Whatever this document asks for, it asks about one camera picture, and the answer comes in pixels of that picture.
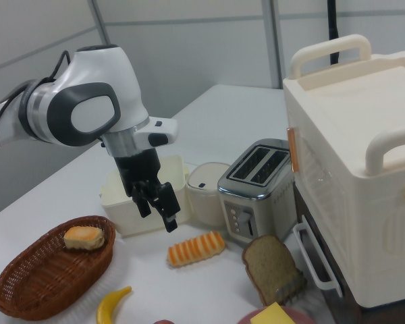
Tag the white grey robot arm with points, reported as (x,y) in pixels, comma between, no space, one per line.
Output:
(87,114)

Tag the yellow banana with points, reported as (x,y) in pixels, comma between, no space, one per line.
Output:
(106,305)

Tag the orange striped bread roll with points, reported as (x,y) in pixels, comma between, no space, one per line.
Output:
(197,249)

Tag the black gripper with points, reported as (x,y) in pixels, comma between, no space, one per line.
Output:
(140,168)

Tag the red apple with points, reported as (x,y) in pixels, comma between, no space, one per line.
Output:
(163,322)

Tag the small cream lidded bin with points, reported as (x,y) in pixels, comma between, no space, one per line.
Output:
(206,199)

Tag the cream square open container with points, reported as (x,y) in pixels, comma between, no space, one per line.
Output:
(114,202)

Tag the yellow cube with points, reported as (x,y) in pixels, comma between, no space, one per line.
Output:
(273,315)

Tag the golden bread bun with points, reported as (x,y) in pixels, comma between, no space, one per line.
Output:
(84,238)

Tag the brown wicker basket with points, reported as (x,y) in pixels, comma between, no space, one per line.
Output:
(44,280)

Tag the cream silver toaster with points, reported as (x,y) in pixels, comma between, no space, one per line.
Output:
(256,202)

